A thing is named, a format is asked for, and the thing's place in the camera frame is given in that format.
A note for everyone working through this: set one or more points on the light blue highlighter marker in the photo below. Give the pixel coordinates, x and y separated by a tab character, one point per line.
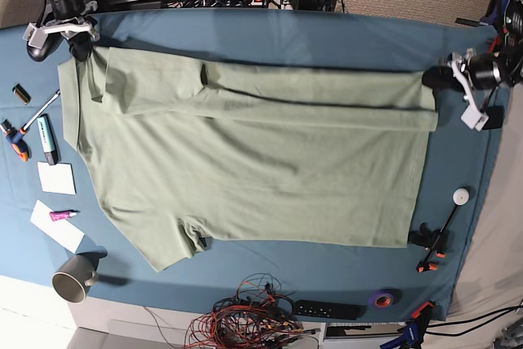
47	140

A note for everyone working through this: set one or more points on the orange blue screwdriver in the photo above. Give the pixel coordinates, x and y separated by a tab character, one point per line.
15	136

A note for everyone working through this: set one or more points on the purple tape roll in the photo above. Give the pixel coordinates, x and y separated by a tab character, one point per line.
382	298

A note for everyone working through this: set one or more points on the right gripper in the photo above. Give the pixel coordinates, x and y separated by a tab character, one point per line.
80	45

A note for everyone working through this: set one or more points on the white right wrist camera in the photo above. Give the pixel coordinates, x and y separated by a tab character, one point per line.
35	36

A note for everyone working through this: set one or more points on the small black lighter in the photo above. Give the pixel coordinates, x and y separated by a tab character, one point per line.
21	93

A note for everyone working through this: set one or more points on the black orange bar clamp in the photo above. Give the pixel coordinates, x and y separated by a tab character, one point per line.
433	241

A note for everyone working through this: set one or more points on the grey ceramic mug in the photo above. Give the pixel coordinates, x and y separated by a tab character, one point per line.
73	280

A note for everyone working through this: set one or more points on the green T-shirt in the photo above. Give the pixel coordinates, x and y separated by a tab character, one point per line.
180	149

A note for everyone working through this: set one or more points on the blue table cloth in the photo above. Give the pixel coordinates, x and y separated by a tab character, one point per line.
456	178

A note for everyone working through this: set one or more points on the black square box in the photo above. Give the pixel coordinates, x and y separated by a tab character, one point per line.
495	119

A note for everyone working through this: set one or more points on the pink glue tube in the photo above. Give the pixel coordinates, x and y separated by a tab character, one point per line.
62	215

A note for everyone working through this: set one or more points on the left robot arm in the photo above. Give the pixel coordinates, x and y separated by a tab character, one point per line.
505	16

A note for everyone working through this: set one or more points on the white paper square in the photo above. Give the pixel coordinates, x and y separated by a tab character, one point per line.
57	178

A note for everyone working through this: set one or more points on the blue orange bar clamp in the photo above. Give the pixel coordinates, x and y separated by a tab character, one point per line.
411	335

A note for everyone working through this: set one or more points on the black remote control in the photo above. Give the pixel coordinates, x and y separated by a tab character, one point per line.
328	310

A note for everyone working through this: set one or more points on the white paper strip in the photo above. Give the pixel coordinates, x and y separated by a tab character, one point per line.
63	232

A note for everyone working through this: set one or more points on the black computer mouse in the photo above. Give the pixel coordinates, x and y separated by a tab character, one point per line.
52	42

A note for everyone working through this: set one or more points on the white round puck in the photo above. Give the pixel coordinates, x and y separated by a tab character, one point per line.
461	196

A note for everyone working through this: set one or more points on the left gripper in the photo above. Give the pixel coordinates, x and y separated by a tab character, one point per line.
478	77

